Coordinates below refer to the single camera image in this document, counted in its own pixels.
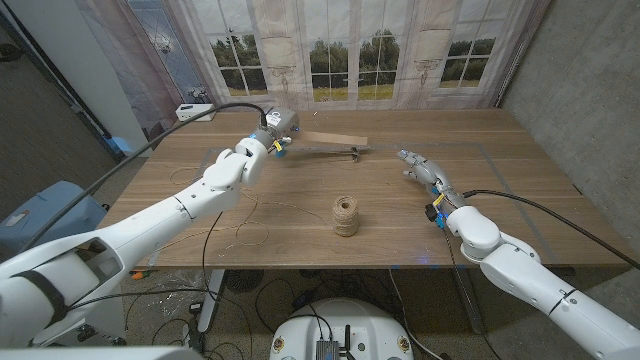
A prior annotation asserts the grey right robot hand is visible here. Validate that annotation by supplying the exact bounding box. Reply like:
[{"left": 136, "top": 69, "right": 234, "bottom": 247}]
[{"left": 397, "top": 148, "right": 467, "bottom": 210}]

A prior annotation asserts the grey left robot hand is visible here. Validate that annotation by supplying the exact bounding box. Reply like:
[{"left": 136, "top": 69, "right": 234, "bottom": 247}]
[{"left": 251, "top": 105, "right": 301, "bottom": 151}]

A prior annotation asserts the wooden frame with metal wire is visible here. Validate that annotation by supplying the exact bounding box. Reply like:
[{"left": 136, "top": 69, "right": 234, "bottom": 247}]
[{"left": 279, "top": 129, "right": 370, "bottom": 164}]

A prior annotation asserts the jute twine spool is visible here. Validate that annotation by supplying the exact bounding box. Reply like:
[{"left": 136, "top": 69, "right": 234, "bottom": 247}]
[{"left": 331, "top": 195, "right": 360, "bottom": 238}]

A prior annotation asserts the white power strip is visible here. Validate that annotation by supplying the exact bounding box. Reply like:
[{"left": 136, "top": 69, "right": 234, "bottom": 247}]
[{"left": 174, "top": 103, "right": 217, "bottom": 123}]

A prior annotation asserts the printed window backdrop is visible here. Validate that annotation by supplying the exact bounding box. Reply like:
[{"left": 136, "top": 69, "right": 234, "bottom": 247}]
[{"left": 73, "top": 0, "right": 553, "bottom": 150}]

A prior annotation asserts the grey table leg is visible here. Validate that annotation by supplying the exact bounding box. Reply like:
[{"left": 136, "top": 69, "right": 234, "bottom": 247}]
[{"left": 452, "top": 268, "right": 486, "bottom": 335}]

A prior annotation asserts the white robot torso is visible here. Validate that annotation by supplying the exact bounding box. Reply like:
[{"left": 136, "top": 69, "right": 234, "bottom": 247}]
[{"left": 269, "top": 297, "right": 415, "bottom": 360}]

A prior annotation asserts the white table leg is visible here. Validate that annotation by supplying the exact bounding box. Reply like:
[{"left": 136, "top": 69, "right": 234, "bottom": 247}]
[{"left": 197, "top": 268, "right": 226, "bottom": 334}]

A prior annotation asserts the blue plastic bin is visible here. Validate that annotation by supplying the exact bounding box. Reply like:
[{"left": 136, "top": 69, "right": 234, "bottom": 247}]
[{"left": 0, "top": 180, "right": 109, "bottom": 261}]

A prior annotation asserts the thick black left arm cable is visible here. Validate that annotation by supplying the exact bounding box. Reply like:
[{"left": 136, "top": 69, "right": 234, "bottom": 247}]
[{"left": 19, "top": 102, "right": 270, "bottom": 254}]

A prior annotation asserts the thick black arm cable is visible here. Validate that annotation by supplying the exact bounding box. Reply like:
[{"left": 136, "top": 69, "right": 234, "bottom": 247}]
[
  {"left": 462, "top": 188, "right": 640, "bottom": 271},
  {"left": 19, "top": 102, "right": 270, "bottom": 254}
]

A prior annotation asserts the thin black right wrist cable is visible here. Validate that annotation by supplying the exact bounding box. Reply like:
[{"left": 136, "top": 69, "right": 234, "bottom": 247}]
[{"left": 441, "top": 227, "right": 494, "bottom": 351}]

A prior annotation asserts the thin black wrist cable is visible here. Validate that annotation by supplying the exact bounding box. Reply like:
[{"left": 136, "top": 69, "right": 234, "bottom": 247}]
[
  {"left": 441, "top": 227, "right": 494, "bottom": 351},
  {"left": 201, "top": 209, "right": 226, "bottom": 301}
]

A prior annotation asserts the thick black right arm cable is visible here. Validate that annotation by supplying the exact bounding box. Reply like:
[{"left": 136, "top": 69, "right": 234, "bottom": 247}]
[{"left": 462, "top": 188, "right": 640, "bottom": 271}]

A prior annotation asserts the thin black left wrist cable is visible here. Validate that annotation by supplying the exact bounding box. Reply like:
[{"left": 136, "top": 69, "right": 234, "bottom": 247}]
[{"left": 201, "top": 209, "right": 226, "bottom": 301}]

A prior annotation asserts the black door frame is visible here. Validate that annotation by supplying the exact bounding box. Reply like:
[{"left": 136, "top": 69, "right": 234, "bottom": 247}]
[{"left": 0, "top": 9, "right": 126, "bottom": 164}]

